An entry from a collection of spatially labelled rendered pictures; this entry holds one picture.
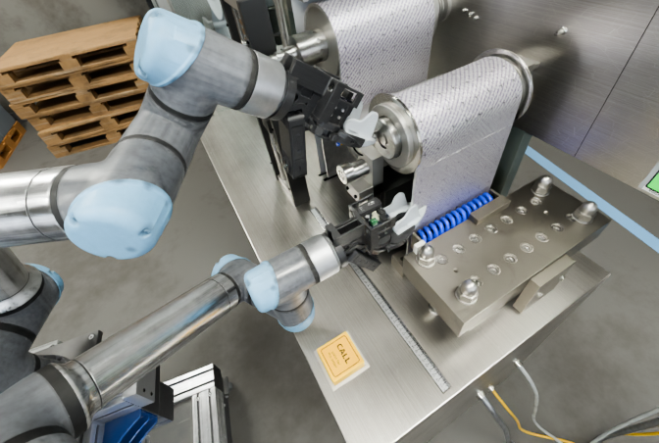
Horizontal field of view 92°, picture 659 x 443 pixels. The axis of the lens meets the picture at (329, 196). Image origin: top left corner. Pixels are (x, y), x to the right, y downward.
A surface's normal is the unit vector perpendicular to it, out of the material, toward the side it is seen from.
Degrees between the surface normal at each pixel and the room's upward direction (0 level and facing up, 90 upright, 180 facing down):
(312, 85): 90
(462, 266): 0
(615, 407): 0
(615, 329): 0
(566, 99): 90
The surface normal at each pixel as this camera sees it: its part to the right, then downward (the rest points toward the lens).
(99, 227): 0.06, 0.71
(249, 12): 0.49, 0.58
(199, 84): 0.33, 0.80
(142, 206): 0.81, -0.41
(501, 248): -0.11, -0.69
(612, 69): -0.87, 0.42
